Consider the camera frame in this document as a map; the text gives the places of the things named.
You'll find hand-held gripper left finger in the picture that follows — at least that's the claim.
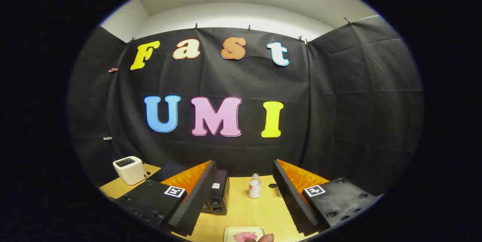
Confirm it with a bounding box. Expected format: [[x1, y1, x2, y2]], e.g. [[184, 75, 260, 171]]
[[114, 160, 218, 237]]

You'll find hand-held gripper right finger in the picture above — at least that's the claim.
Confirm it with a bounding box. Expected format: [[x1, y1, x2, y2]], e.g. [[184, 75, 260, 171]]
[[272, 159, 380, 235]]

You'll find black toaster oven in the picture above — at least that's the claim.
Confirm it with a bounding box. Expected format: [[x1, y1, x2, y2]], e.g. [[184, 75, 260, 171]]
[[150, 164, 230, 215]]

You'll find cream square tray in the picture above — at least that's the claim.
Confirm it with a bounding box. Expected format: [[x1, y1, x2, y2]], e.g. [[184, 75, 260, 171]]
[[224, 227, 266, 242]]

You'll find pink round food slice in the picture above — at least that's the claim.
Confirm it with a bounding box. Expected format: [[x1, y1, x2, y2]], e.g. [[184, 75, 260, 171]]
[[234, 232, 258, 242]]

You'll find cream pop-up toaster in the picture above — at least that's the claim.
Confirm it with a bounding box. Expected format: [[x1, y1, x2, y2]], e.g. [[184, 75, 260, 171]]
[[113, 156, 148, 186]]

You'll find clear bottle with white label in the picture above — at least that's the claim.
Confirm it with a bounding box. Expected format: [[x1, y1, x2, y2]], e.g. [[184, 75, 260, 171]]
[[249, 173, 262, 199]]

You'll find black backdrop cloth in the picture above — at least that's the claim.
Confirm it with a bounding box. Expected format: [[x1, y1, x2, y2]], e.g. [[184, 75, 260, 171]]
[[68, 14, 424, 197]]

